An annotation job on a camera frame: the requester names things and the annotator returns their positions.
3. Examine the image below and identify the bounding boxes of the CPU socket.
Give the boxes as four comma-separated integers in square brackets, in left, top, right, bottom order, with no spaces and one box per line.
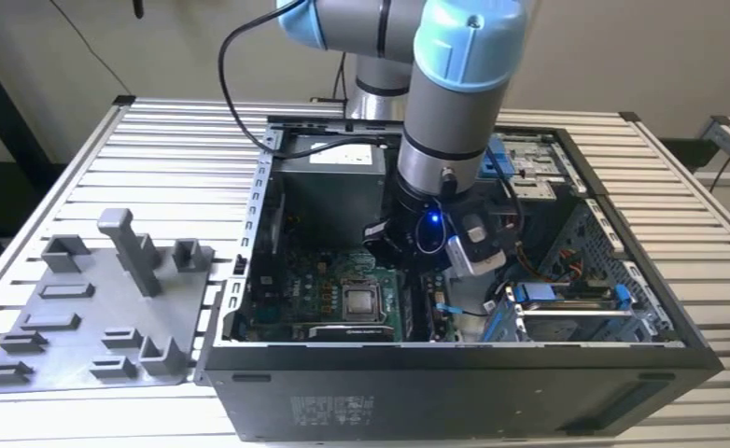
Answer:
[337,278,389,324]

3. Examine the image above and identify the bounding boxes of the silver CPU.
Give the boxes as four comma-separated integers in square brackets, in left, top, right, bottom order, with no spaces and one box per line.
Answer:
[344,288,384,321]

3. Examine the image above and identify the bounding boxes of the blue disk carrier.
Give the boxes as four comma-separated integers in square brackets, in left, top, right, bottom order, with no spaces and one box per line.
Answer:
[477,137,516,181]

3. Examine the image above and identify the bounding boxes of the green motherboard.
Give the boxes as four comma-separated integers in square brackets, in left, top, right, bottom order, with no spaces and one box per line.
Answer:
[246,204,460,343]

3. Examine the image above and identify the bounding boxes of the grey metal disk bay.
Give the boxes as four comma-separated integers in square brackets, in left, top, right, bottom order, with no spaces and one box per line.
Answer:
[474,133,586,258]

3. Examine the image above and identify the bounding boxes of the hard disk in blue carrier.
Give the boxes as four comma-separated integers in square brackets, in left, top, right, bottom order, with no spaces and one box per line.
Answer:
[486,282,651,344]

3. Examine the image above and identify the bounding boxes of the black graphics card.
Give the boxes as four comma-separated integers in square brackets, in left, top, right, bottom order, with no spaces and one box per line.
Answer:
[306,323,400,343]

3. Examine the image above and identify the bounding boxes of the black rear case fan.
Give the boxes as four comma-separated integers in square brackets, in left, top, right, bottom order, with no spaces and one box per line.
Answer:
[256,193,288,300]

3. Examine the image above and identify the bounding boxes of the grey perforated drive cage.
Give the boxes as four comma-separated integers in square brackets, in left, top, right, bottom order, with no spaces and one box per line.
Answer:
[536,198,679,346]

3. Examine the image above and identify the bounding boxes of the black open PC case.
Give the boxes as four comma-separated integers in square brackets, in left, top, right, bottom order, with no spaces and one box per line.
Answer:
[194,114,725,442]

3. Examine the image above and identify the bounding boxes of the black box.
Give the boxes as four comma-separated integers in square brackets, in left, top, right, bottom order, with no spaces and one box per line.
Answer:
[659,137,720,175]

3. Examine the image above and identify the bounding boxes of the grey plastic parts rack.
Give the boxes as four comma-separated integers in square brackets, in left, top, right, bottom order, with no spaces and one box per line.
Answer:
[0,208,221,397]

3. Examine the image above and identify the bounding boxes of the orange wires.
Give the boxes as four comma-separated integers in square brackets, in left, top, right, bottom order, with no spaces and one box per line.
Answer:
[514,246,586,284]

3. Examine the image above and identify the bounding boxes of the thin black hanging cable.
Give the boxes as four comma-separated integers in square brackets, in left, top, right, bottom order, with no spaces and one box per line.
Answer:
[312,50,349,104]

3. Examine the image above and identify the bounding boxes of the thin black wall cable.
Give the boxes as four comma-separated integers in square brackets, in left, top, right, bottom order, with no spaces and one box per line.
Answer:
[50,0,135,98]

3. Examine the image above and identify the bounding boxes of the black slanted frame bar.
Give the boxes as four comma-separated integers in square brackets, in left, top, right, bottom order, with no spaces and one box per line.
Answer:
[0,31,54,165]

